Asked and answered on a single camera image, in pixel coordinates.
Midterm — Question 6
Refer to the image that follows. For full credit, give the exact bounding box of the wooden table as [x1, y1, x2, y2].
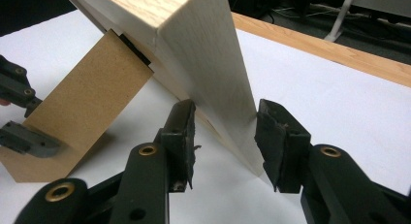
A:
[232, 11, 411, 88]

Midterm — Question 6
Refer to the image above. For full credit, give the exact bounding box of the wooden picture frame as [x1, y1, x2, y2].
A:
[0, 0, 267, 184]

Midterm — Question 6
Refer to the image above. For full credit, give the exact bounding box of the white metal stand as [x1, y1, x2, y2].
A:
[324, 0, 411, 43]

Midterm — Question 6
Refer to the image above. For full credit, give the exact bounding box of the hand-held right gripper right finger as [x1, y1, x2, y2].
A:
[254, 98, 312, 194]

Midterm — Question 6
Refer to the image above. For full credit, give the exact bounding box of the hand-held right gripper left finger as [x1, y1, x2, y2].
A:
[154, 98, 203, 194]

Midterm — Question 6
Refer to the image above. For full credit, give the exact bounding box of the white table mat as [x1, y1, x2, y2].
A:
[0, 9, 411, 224]

